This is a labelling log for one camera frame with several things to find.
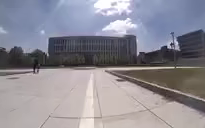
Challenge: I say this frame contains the low dark buildings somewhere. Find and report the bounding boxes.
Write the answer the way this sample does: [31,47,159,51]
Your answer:
[137,45,183,65]

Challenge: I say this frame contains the large wide grey building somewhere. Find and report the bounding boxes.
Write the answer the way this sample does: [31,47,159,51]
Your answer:
[48,34,138,66]

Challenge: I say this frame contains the dark glass-fronted building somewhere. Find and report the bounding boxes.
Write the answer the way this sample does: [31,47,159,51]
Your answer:
[176,28,205,59]

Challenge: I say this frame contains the row of small trees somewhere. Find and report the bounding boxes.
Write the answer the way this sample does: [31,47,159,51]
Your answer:
[47,53,138,66]

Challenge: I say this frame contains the concrete kerb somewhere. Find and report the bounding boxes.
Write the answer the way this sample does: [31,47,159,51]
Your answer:
[105,69,205,106]

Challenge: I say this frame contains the row of dark trees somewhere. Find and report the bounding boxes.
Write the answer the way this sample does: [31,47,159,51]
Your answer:
[0,46,48,68]

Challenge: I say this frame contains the brownish grass field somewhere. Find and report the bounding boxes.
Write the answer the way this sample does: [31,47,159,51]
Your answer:
[112,67,205,102]

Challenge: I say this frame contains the tall lamp pole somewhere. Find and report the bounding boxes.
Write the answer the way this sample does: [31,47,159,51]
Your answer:
[169,31,178,70]

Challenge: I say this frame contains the person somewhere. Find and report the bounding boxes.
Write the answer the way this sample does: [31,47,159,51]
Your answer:
[32,58,41,74]

